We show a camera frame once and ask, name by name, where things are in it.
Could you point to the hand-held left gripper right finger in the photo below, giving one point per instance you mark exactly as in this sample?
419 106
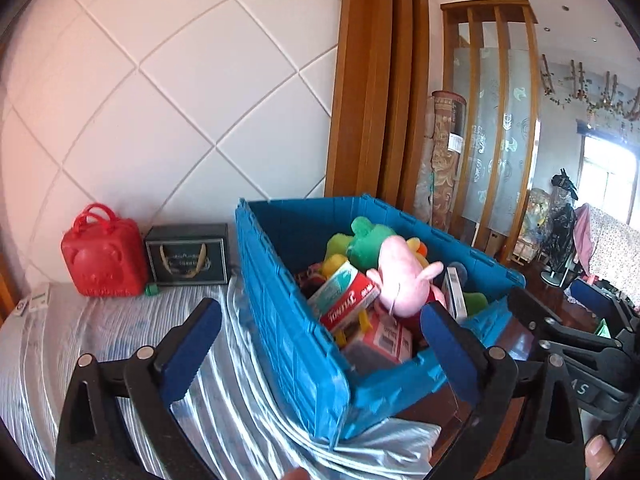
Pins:
450 350

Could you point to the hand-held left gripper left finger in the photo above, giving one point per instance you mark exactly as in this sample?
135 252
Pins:
195 345

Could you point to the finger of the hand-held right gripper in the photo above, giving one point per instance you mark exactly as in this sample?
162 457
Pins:
590 295
535 315

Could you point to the pink pig plush red dress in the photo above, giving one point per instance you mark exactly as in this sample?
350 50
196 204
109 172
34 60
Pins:
400 280

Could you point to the blue plastic crate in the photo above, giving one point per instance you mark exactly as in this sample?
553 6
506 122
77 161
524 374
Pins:
280 310

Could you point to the small green and yellow frog plush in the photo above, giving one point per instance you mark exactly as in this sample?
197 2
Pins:
367 242

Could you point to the person's right hand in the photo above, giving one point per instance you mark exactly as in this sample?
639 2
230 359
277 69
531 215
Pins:
600 455

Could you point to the white and grey box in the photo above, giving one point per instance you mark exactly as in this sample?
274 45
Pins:
455 295

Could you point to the floral cloth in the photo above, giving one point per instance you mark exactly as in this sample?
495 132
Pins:
615 240

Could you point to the small green cap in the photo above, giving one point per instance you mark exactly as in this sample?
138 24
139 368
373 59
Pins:
152 290

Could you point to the black coat rack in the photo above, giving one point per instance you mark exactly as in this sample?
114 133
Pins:
560 230

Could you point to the black gift bag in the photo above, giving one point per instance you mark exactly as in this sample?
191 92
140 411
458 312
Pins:
187 255

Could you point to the yellow ribbon strips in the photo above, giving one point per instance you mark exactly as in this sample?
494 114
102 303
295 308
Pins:
355 327

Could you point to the red and white box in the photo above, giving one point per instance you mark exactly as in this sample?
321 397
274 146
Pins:
345 305

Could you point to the window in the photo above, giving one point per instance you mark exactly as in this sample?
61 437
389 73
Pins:
610 180

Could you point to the red bear-face plastic case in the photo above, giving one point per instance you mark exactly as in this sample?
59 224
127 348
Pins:
105 260

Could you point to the small white box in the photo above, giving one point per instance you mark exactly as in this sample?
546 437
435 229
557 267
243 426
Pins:
34 300

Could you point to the rolled patterned carpet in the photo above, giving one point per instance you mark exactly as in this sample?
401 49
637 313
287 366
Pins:
442 160

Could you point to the ivy garland decoration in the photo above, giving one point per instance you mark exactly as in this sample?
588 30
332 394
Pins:
590 95

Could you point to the wooden slat glass partition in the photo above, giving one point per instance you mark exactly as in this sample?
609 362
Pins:
500 110

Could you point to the wooden pillar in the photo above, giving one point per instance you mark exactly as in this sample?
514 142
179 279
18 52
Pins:
380 85

